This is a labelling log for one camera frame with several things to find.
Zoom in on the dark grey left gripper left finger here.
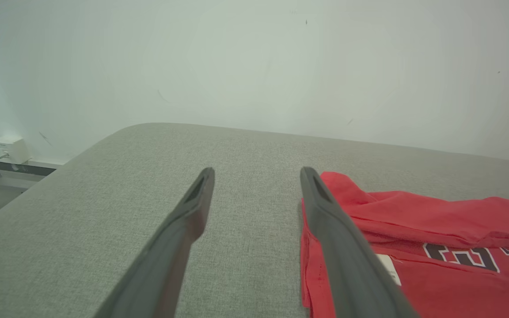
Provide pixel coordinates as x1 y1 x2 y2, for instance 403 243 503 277
93 167 216 318

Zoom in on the white wall socket box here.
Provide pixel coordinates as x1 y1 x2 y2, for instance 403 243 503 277
0 136 31 165

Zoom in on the wall baseboard strip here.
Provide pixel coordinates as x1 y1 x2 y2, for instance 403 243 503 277
0 160 67 177

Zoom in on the red basketball jersey white trim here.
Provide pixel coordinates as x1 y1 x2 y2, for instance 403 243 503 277
300 171 509 318

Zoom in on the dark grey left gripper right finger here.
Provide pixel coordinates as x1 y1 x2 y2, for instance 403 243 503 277
300 166 419 318

